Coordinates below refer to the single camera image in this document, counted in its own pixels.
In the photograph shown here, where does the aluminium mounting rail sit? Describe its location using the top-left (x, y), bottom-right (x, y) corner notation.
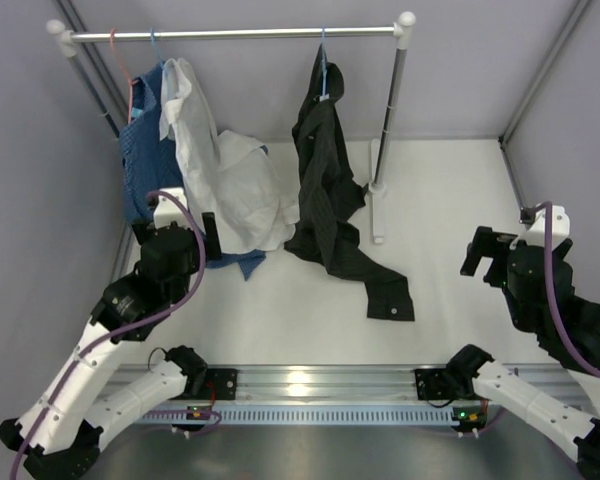
top-left (104, 363), bottom-right (591, 404)

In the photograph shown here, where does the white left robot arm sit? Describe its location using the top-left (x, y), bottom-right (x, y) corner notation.
top-left (0, 215), bottom-right (208, 479)

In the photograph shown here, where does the light blue wire hanger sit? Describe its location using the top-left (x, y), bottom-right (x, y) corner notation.
top-left (318, 27), bottom-right (329, 102)

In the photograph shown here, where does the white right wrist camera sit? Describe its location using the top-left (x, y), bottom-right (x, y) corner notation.
top-left (510, 202), bottom-right (571, 251)

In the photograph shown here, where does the black pinstriped shirt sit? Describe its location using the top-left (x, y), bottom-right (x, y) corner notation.
top-left (284, 48), bottom-right (415, 322)

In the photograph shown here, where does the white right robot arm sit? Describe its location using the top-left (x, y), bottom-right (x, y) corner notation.
top-left (443, 226), bottom-right (600, 479)

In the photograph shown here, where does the pink hanger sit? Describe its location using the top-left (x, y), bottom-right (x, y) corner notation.
top-left (109, 28), bottom-right (136, 124)

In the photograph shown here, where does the light blue hanger with shirt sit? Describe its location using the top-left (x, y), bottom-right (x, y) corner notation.
top-left (148, 27), bottom-right (180, 105)

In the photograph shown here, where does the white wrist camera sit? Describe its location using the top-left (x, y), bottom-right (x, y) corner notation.
top-left (148, 187), bottom-right (191, 230)
top-left (510, 202), bottom-right (571, 251)

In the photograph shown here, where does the white slotted cable duct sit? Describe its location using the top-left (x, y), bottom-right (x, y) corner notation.
top-left (134, 403), bottom-right (486, 426)

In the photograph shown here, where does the metal clothes rack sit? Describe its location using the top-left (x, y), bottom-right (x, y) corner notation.
top-left (46, 11), bottom-right (416, 245)

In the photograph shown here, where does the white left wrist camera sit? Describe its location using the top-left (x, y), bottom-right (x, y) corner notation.
top-left (148, 187), bottom-right (191, 230)

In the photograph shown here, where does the blue checkered shirt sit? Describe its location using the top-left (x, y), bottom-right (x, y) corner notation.
top-left (120, 71), bottom-right (267, 278)

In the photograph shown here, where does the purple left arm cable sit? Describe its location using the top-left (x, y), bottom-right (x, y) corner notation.
top-left (8, 189), bottom-right (221, 480)

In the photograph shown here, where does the white shirt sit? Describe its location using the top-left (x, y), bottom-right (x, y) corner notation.
top-left (159, 58), bottom-right (299, 254)

